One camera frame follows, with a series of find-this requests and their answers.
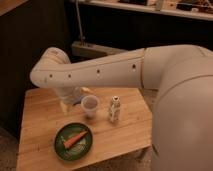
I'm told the dark cabinet with wooden top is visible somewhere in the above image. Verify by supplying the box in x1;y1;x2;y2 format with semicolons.
0;0;69;138

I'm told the cluttered white shelf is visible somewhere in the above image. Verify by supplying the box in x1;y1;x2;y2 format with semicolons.
78;0;213;21

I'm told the metal vertical pole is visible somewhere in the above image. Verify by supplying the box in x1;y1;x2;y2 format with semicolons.
75;0;85;45

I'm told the orange carrot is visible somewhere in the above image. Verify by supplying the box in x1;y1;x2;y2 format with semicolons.
63;131;87;149

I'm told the wooden table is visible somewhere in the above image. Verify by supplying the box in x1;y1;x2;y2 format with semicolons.
17;88;152;171

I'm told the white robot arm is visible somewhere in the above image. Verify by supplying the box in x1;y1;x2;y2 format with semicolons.
30;44;213;171

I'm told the green round plate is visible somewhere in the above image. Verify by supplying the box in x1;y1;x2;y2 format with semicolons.
54;123;93;161

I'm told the long grey case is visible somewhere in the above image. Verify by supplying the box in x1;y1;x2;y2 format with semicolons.
71;41;124;58

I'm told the translucent plastic cup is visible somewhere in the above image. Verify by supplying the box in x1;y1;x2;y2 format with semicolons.
81;95;99;118

